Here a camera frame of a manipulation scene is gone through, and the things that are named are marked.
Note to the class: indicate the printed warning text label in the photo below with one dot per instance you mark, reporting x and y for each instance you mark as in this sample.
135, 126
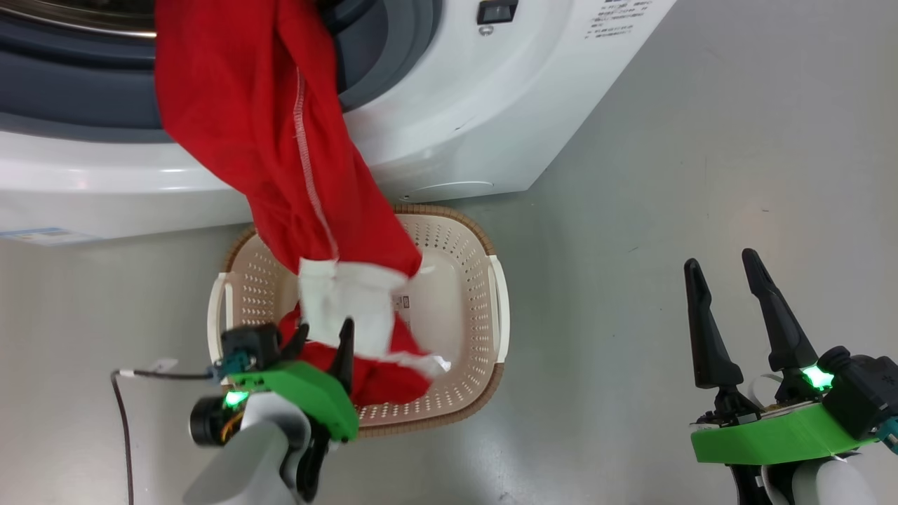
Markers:
617, 17

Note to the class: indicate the grey rubber door seal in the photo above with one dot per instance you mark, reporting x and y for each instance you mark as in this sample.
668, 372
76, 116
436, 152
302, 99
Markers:
70, 91

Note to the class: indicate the black door lock socket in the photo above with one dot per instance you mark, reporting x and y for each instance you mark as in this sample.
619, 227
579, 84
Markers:
497, 10

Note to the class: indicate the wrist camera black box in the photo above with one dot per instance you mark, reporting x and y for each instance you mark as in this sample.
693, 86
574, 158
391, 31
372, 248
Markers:
863, 393
252, 345

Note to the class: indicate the red and white garment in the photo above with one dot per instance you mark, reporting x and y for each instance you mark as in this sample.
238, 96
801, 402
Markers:
245, 105

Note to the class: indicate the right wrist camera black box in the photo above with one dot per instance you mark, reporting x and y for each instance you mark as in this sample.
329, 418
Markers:
863, 393

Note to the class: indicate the white barcode sticker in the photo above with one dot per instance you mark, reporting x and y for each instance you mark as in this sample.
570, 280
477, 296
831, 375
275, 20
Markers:
402, 305

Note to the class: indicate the blue white energy label sticker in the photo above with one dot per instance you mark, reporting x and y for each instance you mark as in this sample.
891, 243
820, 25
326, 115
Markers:
42, 236

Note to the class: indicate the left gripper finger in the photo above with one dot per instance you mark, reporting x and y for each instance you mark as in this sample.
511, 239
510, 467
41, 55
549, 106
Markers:
291, 345
344, 358

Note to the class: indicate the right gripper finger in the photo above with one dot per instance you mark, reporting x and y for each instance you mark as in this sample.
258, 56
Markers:
786, 337
708, 351

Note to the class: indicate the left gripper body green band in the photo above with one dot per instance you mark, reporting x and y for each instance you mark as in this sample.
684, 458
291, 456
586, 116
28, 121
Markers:
316, 396

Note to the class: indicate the stainless steel drum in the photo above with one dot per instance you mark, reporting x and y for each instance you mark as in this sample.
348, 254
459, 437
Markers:
70, 17

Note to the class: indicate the beige perforated laundry basket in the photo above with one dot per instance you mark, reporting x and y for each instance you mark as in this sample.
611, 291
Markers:
463, 301

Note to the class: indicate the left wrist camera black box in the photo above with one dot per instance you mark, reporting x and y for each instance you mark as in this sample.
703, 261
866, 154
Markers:
252, 345

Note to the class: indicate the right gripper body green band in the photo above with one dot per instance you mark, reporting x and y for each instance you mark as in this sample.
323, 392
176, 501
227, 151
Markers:
772, 435

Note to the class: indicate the white front-load washing machine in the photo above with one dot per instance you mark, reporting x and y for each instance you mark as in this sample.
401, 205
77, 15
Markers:
456, 126

